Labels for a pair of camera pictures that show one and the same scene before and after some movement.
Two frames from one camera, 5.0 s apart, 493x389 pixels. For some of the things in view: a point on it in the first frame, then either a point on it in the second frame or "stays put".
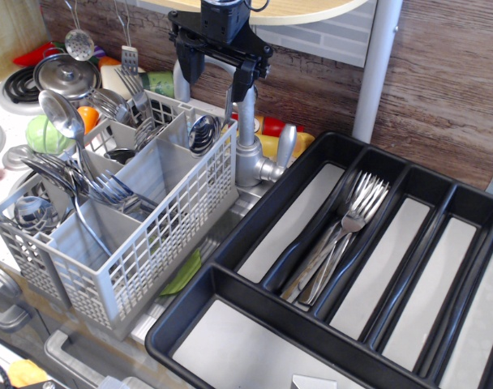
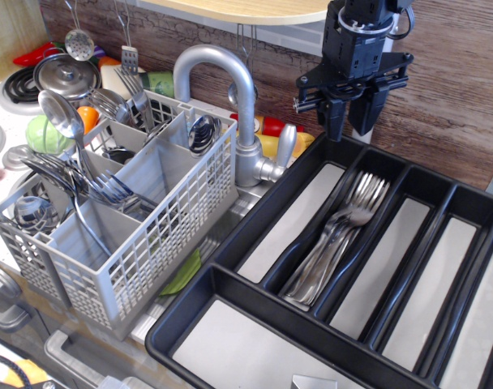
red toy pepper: [35, 55] stays put
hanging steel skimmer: [79, 43] stays put
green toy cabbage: [42, 138] stays put
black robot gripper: [224, 26] to [354, 59]
